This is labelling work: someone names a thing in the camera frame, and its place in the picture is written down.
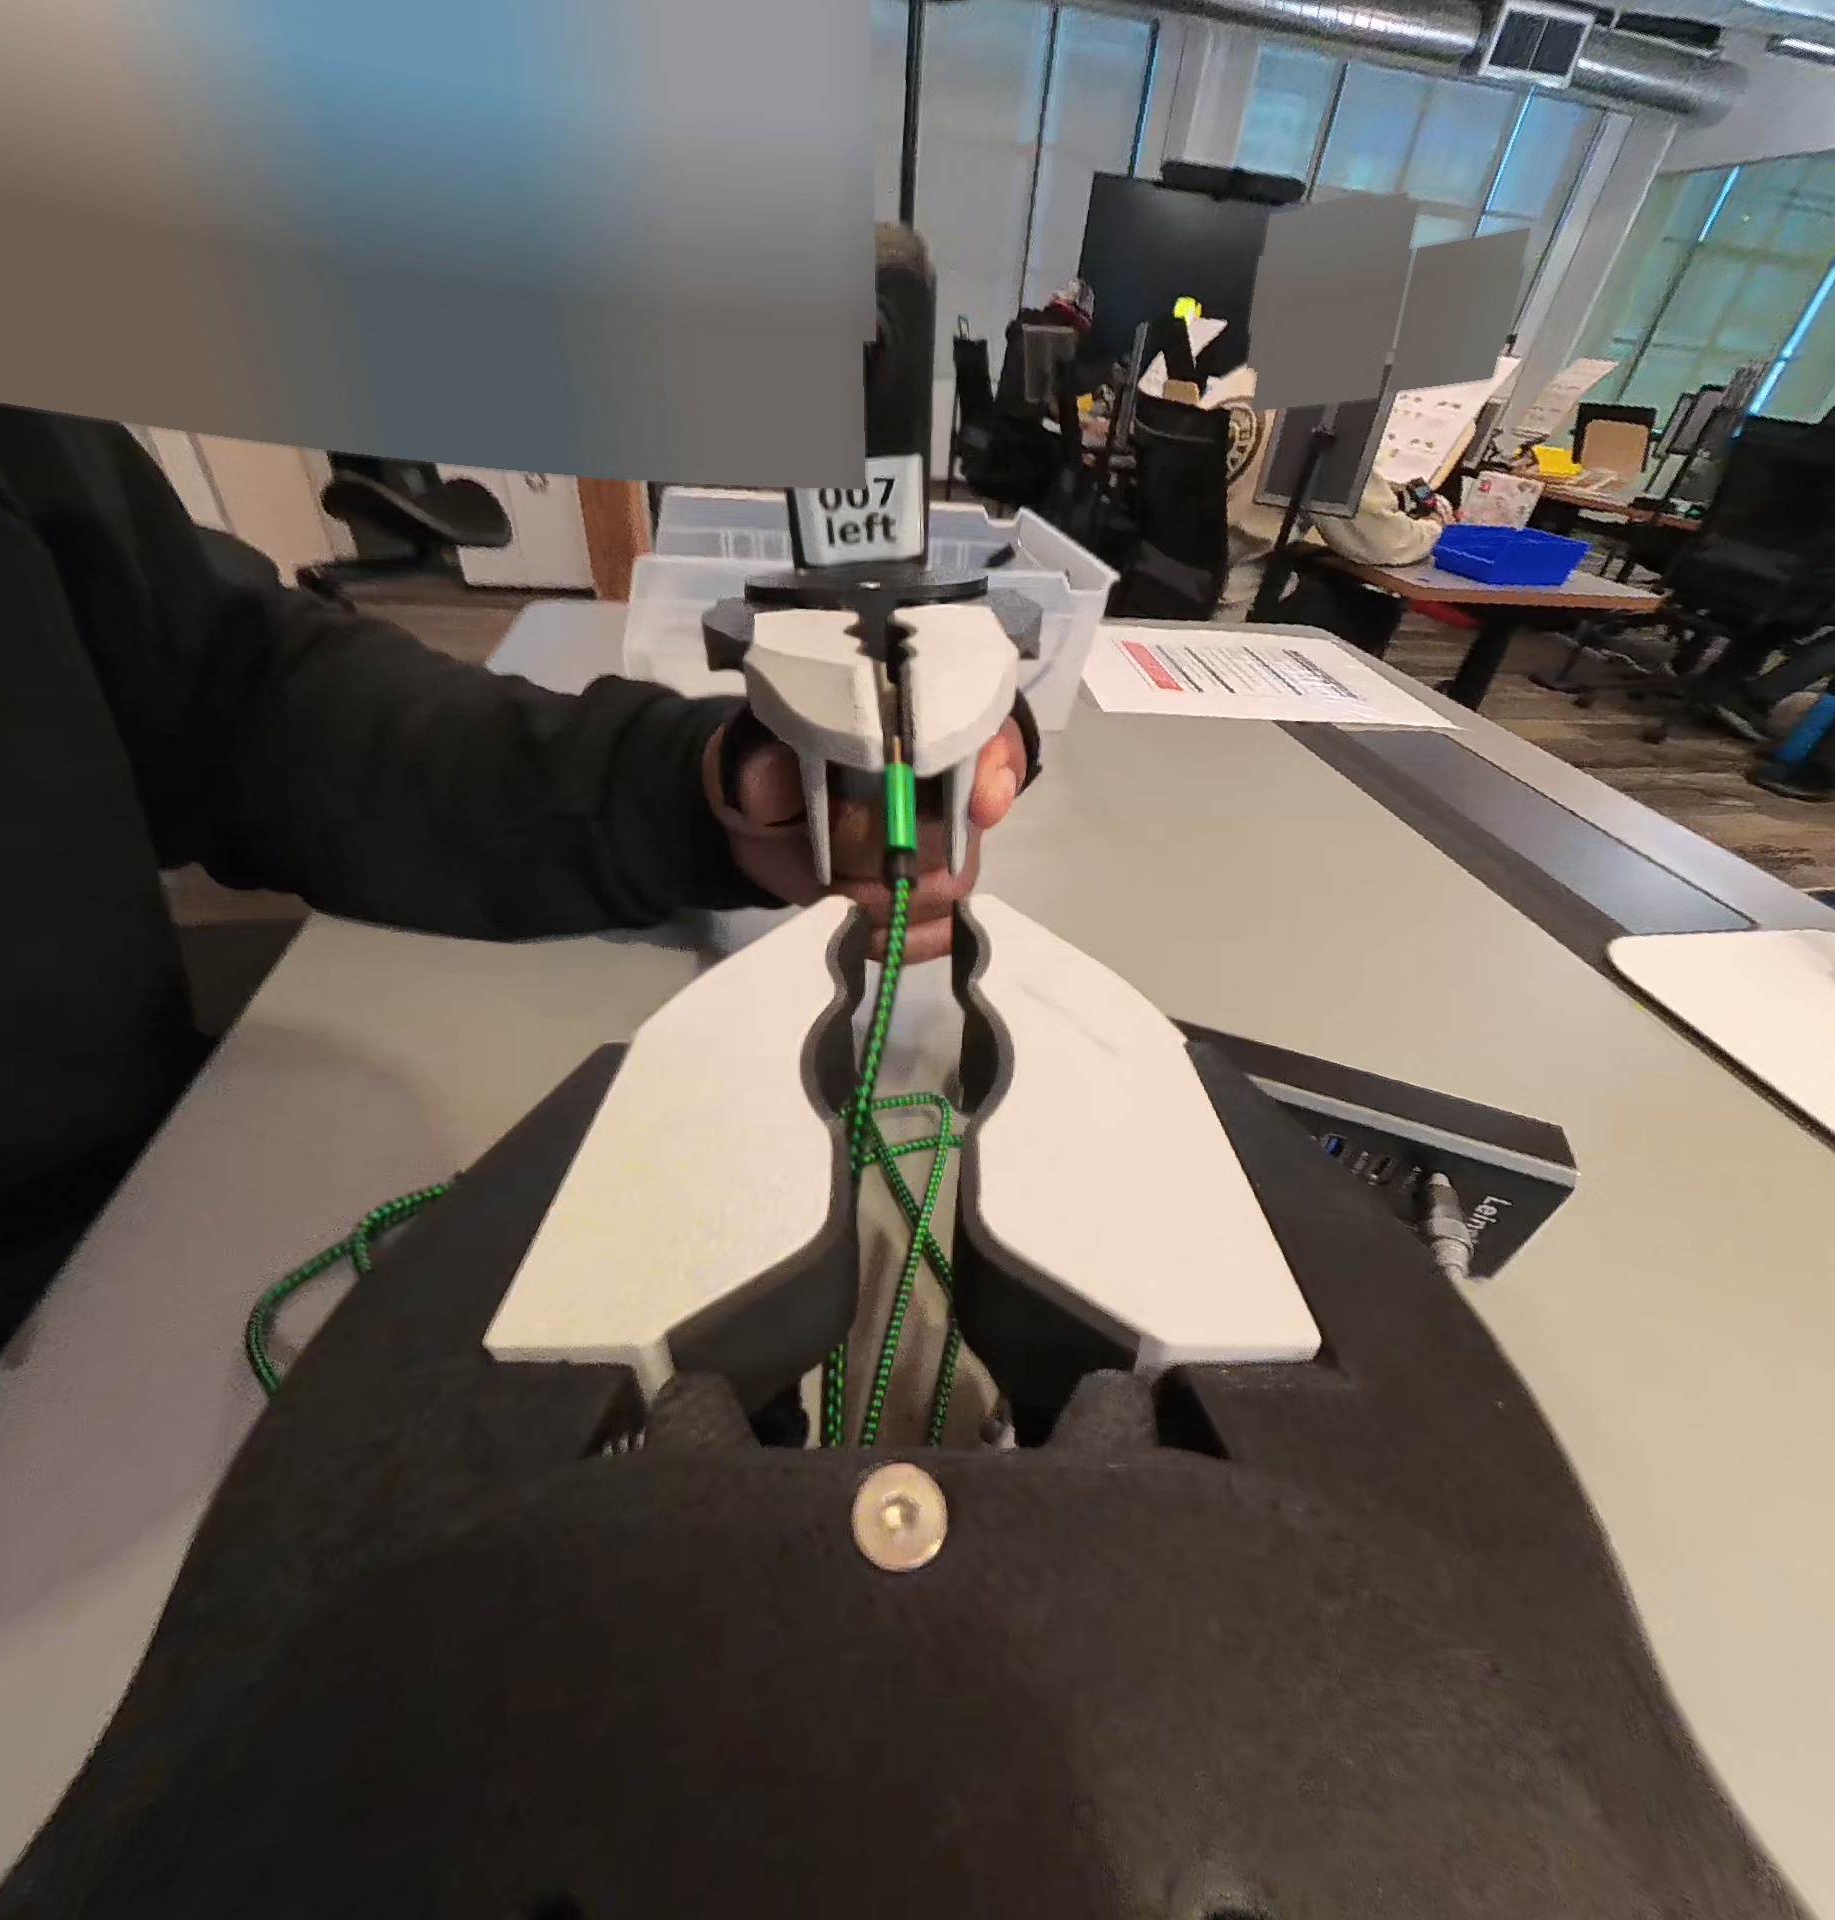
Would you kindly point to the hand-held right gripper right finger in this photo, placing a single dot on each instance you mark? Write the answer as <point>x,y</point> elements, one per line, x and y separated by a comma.
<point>1141,1185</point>

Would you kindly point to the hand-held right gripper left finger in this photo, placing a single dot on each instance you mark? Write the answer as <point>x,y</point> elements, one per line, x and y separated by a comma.
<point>680,1170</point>

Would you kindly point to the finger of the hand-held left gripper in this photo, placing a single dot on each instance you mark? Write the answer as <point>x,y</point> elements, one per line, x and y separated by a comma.
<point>813,681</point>
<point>962,687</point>

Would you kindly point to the clear plastic bin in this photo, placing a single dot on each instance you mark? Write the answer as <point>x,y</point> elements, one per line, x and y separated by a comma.
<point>680,629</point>

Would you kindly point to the black USB hub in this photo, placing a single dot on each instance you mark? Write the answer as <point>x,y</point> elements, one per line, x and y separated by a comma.
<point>1398,1102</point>

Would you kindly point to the person's left forearm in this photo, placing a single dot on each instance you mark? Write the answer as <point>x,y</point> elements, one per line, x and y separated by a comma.
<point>452,781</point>

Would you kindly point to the person's left hand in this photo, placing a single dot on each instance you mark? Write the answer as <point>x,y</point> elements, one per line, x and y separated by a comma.
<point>775,842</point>

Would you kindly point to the black stand pole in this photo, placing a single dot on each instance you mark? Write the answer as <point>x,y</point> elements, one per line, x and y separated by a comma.
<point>905,330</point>

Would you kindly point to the paper sheet red label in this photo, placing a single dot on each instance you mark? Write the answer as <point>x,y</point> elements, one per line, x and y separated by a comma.
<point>1278,681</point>

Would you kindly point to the white cabinet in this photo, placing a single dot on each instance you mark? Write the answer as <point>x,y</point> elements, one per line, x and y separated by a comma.
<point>525,526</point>

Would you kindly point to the black monitor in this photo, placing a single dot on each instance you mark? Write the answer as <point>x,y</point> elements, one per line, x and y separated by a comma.
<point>1156,267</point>

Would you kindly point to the wooden table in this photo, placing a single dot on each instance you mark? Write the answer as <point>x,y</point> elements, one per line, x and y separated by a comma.
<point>1519,585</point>

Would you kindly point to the blue bin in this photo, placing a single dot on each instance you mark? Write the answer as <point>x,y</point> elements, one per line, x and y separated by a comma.
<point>1512,554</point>

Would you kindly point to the yellow bin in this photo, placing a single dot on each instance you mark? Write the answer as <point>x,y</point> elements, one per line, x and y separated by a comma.
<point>1553,462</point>

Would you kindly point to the cardboard box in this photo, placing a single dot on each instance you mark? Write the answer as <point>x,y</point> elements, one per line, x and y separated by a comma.
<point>1618,441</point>

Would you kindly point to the person's torso black jacket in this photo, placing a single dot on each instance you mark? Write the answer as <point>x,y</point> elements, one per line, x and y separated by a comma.
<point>50,748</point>

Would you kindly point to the silver ventilation duct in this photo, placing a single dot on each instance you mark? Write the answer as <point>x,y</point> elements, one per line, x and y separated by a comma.
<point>1636,67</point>

